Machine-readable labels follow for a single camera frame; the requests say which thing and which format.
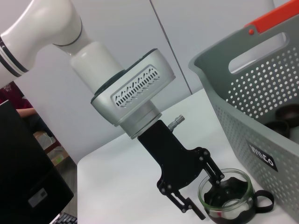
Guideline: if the person in dark red clothes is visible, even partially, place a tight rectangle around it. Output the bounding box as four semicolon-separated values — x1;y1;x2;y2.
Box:
0;81;39;119

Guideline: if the left arm cable with plug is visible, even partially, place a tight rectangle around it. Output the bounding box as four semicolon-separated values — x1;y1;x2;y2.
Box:
167;114;185;131

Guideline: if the small black clay cup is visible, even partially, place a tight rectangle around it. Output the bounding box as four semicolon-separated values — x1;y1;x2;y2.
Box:
266;120;291;137

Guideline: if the orange bin handle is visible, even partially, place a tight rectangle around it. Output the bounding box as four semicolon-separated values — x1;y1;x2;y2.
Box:
242;0;299;35

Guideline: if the glass teacup with black sleeve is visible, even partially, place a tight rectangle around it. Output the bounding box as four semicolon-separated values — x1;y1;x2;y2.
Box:
197;168;275;219

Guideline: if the grey perforated storage bin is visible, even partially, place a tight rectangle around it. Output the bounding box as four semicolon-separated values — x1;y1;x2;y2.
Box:
188;0;299;221

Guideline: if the black keyboard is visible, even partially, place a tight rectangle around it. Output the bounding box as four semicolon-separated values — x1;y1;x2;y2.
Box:
52;212;78;224

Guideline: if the black clay teapot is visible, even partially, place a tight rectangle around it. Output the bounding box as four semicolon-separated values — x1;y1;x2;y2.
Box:
275;105;299;122

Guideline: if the black computer monitor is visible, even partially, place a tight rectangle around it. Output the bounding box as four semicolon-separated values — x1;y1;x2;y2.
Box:
0;100;75;224

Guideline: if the brown background shelf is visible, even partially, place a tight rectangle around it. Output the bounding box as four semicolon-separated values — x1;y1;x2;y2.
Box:
32;129;71;168

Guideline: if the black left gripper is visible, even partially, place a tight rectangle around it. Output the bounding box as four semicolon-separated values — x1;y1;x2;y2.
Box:
137;120;226;220

